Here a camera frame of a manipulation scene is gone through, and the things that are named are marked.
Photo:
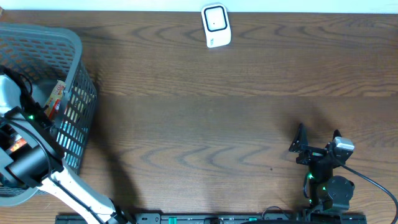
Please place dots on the orange snack bag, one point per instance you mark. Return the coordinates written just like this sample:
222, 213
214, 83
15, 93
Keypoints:
54, 100

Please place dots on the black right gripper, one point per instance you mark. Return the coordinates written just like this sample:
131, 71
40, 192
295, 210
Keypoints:
312, 153

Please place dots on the grey plastic basket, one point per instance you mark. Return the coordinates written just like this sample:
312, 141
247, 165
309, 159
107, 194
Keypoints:
44, 55

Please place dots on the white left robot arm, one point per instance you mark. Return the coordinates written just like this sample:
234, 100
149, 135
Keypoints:
71, 193

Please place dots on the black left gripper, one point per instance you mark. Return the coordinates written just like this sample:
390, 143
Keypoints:
46, 123

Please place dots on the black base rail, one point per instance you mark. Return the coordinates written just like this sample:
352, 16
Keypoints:
155, 218

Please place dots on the white barcode scanner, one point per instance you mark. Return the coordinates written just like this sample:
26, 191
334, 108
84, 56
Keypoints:
216, 25

